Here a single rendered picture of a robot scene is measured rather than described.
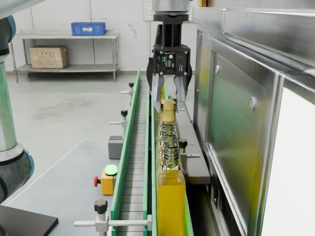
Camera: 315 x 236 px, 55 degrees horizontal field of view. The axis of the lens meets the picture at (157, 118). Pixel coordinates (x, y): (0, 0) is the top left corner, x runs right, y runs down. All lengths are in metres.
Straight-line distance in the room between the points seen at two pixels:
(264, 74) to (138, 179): 0.63
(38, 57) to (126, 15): 1.93
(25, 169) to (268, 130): 0.72
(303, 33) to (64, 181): 1.06
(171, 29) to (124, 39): 5.99
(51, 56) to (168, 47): 5.70
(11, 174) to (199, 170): 0.57
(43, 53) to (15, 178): 5.42
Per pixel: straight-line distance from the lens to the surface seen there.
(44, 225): 1.04
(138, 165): 1.06
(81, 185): 1.23
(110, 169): 1.11
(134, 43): 6.56
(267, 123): 0.45
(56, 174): 1.33
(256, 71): 0.49
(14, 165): 0.93
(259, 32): 0.51
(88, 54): 6.72
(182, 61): 0.60
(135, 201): 0.89
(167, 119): 0.68
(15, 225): 1.06
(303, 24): 0.39
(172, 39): 0.59
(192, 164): 1.07
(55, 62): 6.24
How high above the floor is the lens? 1.40
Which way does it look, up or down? 20 degrees down
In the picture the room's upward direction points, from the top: straight up
